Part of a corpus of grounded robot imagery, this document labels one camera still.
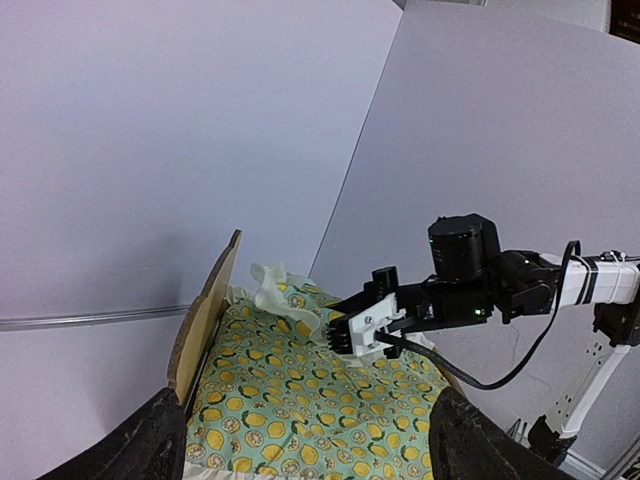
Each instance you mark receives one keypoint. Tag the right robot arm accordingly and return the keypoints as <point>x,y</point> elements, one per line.
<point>474,277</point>

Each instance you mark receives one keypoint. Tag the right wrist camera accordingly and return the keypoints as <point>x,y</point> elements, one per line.
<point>344,336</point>

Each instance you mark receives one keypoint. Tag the lemon print bed cushion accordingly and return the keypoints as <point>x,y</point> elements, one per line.
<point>274,402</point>

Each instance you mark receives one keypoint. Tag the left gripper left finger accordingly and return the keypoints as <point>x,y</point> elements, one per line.
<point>149,444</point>

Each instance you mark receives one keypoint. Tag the wooden pet bed frame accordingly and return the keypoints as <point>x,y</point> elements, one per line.
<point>199,326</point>

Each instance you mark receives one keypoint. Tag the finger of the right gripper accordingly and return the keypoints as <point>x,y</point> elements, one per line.
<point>350,306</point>

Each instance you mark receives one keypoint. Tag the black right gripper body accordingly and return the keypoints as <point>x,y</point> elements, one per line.
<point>399,315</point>

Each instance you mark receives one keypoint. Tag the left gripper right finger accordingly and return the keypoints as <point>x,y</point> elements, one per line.
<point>465,444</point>

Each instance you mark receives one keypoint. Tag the aluminium back table edge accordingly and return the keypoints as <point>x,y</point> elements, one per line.
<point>38,323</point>

